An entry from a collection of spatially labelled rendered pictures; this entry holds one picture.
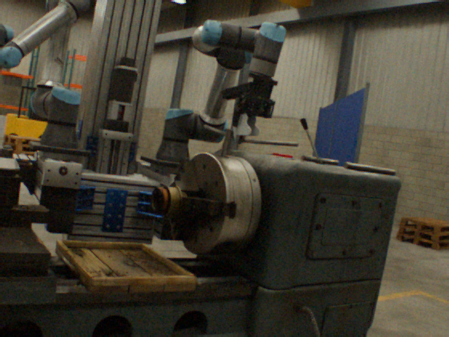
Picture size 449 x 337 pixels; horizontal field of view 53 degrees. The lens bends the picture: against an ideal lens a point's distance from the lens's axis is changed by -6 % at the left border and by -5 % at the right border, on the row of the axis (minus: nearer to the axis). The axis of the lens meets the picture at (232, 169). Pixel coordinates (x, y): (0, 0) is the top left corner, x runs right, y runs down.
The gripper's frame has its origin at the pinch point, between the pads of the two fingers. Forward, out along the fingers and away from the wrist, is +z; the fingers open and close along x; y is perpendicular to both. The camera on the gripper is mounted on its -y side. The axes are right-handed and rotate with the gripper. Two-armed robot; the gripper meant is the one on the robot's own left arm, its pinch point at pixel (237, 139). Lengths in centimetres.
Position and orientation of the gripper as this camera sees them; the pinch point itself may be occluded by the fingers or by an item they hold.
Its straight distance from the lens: 143.7
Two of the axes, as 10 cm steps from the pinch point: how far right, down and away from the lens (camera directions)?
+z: -2.6, 9.4, 2.1
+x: 5.9, -0.1, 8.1
